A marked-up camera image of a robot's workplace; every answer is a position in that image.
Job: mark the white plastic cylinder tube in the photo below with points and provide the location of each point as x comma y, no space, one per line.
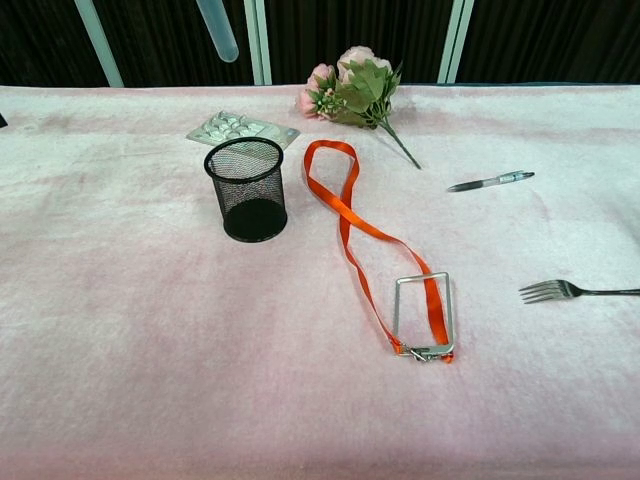
220,35

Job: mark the black mesh pen cup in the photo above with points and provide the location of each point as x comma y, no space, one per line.
255,220

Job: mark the silver pill blister pack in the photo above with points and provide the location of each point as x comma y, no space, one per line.
225,127

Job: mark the clear badge holder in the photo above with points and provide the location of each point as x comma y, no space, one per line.
425,350

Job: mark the artificial pink flower bouquet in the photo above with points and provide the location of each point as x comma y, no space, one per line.
365,85

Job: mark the black gel pen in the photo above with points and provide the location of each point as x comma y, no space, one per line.
490,181

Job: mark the pink fleece table cloth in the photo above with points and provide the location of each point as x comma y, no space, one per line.
150,350

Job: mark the white partition post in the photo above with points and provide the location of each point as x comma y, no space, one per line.
259,50
100,45
456,45

